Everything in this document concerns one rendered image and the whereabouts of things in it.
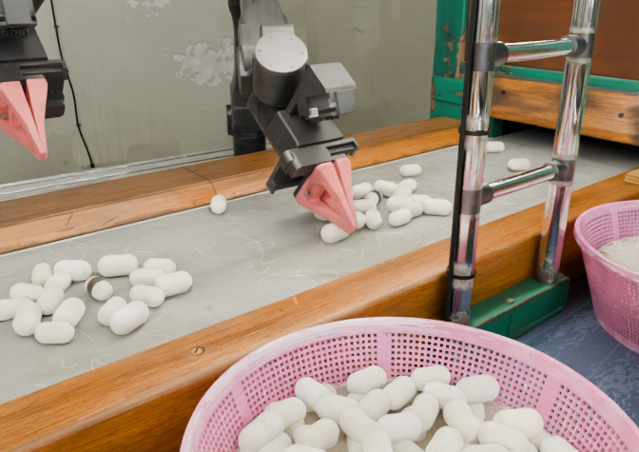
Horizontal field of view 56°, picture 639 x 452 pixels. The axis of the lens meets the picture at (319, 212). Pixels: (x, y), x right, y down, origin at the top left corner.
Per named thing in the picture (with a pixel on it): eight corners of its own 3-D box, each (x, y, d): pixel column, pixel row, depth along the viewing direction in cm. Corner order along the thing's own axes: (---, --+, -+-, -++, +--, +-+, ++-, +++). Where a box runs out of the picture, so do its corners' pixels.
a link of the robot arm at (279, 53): (328, 71, 64) (312, -10, 69) (246, 73, 62) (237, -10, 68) (315, 134, 74) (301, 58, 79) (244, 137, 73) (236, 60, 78)
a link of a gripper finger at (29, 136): (94, 129, 62) (64, 61, 65) (20, 139, 58) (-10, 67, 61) (86, 167, 67) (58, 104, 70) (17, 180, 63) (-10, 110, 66)
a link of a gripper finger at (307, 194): (399, 204, 67) (356, 139, 70) (351, 218, 63) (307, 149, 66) (371, 236, 72) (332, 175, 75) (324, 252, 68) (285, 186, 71)
